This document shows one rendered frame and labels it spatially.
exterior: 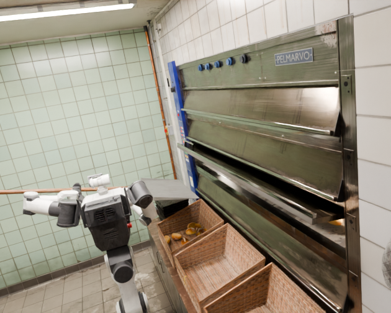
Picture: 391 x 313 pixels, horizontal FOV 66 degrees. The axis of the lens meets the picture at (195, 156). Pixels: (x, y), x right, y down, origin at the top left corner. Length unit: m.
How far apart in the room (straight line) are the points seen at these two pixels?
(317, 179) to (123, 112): 2.62
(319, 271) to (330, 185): 0.49
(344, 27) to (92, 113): 2.86
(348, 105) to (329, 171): 0.29
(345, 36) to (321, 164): 0.50
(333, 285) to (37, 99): 3.09
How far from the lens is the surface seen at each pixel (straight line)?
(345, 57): 1.16
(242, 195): 2.08
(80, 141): 3.58
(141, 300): 2.18
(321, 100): 1.28
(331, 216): 1.30
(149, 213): 2.02
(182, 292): 2.30
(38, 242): 3.95
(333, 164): 1.31
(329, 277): 1.60
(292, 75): 1.40
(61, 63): 3.56
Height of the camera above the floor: 2.01
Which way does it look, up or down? 15 degrees down
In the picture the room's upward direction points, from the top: 10 degrees counter-clockwise
